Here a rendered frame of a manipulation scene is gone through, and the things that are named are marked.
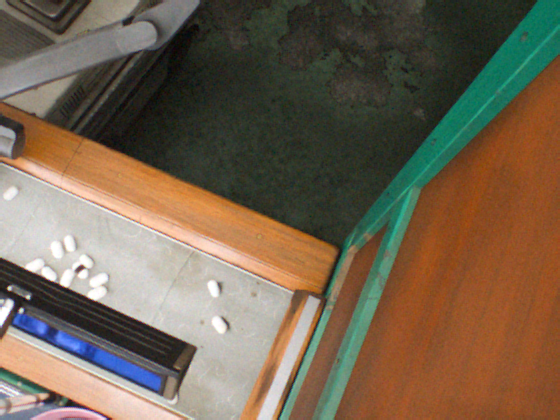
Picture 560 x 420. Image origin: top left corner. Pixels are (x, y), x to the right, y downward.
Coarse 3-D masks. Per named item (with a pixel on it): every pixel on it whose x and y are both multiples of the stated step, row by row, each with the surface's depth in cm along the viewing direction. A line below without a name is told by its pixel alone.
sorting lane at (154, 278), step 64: (0, 192) 113; (64, 192) 114; (0, 256) 110; (64, 256) 111; (128, 256) 111; (192, 256) 112; (192, 320) 109; (256, 320) 109; (128, 384) 105; (192, 384) 105
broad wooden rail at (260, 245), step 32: (32, 128) 115; (64, 128) 116; (0, 160) 115; (32, 160) 113; (64, 160) 113; (96, 160) 113; (128, 160) 114; (96, 192) 112; (128, 192) 112; (160, 192) 112; (192, 192) 113; (160, 224) 112; (192, 224) 111; (224, 224) 111; (256, 224) 112; (224, 256) 111; (256, 256) 110; (288, 256) 110; (320, 256) 110; (288, 288) 111; (320, 288) 109
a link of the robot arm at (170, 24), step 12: (168, 0) 84; (180, 0) 83; (192, 0) 83; (204, 0) 89; (144, 12) 85; (156, 12) 85; (168, 12) 85; (180, 12) 84; (192, 12) 84; (168, 24) 85; (180, 24) 85; (168, 36) 86; (156, 48) 88
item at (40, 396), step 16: (16, 288) 73; (0, 304) 72; (16, 304) 71; (0, 320) 70; (0, 336) 70; (0, 368) 107; (0, 384) 94; (16, 384) 106; (32, 384) 106; (0, 400) 81; (16, 400) 86; (32, 400) 92; (48, 400) 99; (64, 400) 106
